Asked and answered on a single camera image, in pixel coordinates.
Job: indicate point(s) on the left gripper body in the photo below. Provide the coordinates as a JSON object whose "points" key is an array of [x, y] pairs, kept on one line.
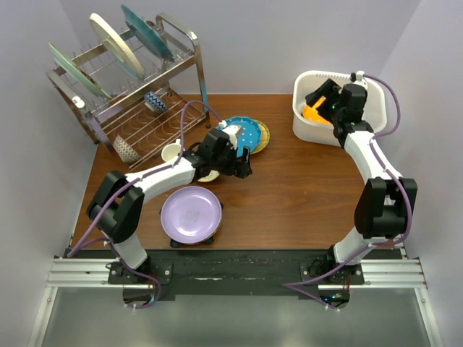
{"points": [[226, 163]]}

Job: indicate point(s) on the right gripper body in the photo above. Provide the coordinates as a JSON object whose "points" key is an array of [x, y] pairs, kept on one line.
{"points": [[329, 108]]}

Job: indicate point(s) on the blue polka dot plate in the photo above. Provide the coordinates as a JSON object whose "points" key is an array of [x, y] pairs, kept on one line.
{"points": [[250, 132]]}

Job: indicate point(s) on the orange polka dot plate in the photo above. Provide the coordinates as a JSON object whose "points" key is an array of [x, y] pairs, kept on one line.
{"points": [[310, 113]]}

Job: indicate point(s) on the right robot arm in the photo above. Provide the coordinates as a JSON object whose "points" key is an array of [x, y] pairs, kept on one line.
{"points": [[383, 215]]}

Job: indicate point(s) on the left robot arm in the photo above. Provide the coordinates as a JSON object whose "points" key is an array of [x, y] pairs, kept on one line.
{"points": [[116, 206]]}

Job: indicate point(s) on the white plastic bin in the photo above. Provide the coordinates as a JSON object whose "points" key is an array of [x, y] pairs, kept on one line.
{"points": [[374, 116]]}

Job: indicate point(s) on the small daisy bowl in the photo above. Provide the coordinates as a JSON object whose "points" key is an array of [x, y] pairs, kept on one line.
{"points": [[210, 177]]}

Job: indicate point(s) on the yellow patterned plate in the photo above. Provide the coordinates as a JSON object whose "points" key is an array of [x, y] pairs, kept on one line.
{"points": [[264, 139]]}

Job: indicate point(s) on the white cup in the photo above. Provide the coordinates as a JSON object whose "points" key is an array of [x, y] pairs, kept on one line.
{"points": [[171, 152]]}

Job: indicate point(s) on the purple plate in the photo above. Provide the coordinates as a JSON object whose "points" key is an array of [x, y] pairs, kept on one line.
{"points": [[192, 196]]}

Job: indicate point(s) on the blue zigzag bowl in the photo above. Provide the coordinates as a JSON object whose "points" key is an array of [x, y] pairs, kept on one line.
{"points": [[154, 102]]}

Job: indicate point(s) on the grey patterned cup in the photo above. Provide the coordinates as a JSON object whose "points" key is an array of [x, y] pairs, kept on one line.
{"points": [[125, 151]]}

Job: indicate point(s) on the metal dish rack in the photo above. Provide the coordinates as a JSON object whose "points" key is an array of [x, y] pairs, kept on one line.
{"points": [[136, 90]]}

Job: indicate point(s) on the teal plate in rack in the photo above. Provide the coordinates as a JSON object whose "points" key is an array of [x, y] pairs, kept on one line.
{"points": [[146, 34]]}

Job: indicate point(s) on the cream plate in rack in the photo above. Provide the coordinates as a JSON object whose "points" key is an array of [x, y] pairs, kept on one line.
{"points": [[115, 45]]}

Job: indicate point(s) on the green plate in rack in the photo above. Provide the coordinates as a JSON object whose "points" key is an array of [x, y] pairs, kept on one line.
{"points": [[72, 69]]}

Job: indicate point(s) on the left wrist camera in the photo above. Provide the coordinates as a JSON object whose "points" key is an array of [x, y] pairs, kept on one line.
{"points": [[233, 131]]}

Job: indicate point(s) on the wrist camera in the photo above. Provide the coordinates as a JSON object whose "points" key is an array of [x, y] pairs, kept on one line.
{"points": [[358, 78], [233, 131]]}

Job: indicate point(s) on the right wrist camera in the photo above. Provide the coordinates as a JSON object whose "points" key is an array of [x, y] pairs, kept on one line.
{"points": [[358, 78]]}

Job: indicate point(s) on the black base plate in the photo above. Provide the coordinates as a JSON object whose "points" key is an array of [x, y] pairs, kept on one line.
{"points": [[226, 272]]}

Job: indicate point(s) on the aluminium rail frame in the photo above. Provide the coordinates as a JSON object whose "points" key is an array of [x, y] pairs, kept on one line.
{"points": [[299, 197]]}

